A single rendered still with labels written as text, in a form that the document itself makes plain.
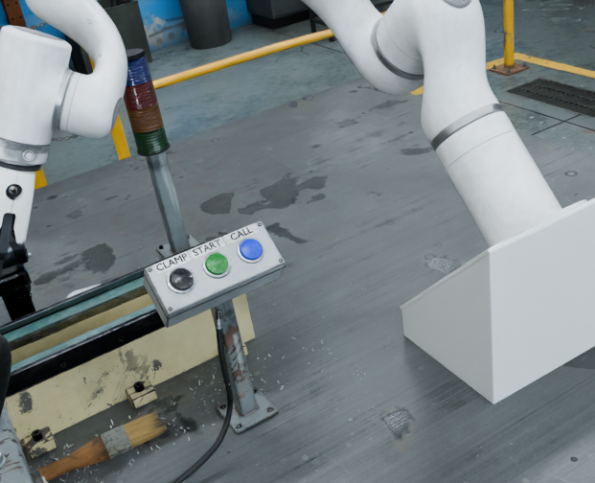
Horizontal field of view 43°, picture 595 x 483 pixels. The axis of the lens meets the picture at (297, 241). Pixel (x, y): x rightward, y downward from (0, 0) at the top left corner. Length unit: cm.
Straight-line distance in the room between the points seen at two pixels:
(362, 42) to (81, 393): 70
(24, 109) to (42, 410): 45
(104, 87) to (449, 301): 54
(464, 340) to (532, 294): 12
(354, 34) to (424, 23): 15
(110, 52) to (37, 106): 12
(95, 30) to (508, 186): 61
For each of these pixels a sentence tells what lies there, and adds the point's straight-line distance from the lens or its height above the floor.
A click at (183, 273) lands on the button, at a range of 95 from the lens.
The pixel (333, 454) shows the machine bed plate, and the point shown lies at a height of 80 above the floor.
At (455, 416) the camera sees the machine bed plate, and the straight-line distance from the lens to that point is 109.
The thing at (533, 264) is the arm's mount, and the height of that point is 100.
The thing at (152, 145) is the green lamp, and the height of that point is 105.
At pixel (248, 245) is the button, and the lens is 98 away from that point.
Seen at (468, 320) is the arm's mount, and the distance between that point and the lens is 106.
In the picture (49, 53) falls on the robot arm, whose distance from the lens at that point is 97.
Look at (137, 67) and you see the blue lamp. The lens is 141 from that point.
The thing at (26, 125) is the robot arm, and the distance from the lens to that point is 98.
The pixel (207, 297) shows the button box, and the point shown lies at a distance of 95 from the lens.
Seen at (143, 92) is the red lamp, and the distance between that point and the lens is 142.
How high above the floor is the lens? 155
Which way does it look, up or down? 30 degrees down
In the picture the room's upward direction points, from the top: 10 degrees counter-clockwise
